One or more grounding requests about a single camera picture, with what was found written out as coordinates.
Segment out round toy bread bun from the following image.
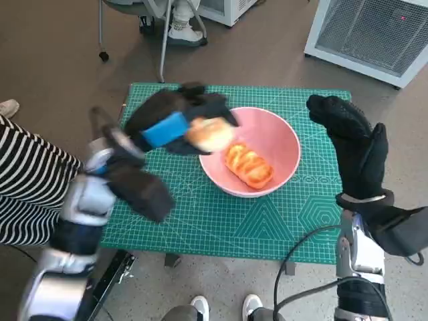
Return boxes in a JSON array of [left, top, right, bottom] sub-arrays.
[[185, 116, 234, 151]]

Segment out black knitted gloved right hand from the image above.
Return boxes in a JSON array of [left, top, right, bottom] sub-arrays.
[[306, 94, 389, 201]]

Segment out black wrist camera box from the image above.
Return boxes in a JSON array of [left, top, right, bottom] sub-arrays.
[[100, 123, 177, 223], [364, 206, 428, 257]]

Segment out pink bowl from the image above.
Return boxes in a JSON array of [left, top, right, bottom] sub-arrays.
[[199, 106, 301, 199]]

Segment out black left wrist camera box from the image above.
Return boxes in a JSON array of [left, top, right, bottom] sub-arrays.
[[100, 123, 177, 223]]

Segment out grey office chair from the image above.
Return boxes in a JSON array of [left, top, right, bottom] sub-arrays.
[[98, 0, 171, 64]]

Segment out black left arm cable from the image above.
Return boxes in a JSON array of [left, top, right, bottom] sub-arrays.
[[88, 106, 116, 134]]

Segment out black case with metal latch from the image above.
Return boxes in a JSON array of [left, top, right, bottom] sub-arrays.
[[78, 249, 136, 321]]

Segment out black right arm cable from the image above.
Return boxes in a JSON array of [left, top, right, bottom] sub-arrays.
[[272, 224, 394, 321]]

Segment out white freezer cabinet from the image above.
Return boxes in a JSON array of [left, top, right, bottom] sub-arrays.
[[197, 0, 258, 28]]

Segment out person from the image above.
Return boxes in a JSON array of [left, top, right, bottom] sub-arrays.
[[0, 99, 84, 248], [138, 0, 209, 47]]

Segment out green cutting mat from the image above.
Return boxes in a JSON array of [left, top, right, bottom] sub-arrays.
[[100, 82, 352, 265]]

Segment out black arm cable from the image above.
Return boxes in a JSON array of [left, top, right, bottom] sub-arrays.
[[272, 224, 394, 321], [88, 106, 116, 134]]

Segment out robot right leg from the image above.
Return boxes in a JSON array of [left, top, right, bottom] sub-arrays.
[[242, 293, 280, 321]]

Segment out white appliance with mesh grille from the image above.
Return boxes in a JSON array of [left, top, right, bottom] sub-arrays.
[[303, 0, 428, 90]]

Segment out bare black left hand blue tape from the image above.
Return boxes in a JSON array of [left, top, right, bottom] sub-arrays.
[[124, 82, 240, 156]]

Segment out braided toy bread loaf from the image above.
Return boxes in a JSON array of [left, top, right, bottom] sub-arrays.
[[224, 140, 274, 191]]

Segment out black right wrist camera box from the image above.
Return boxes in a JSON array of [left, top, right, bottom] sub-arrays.
[[364, 206, 428, 257]]

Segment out silver metal pole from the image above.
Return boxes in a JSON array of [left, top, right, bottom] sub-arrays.
[[158, 9, 172, 84]]

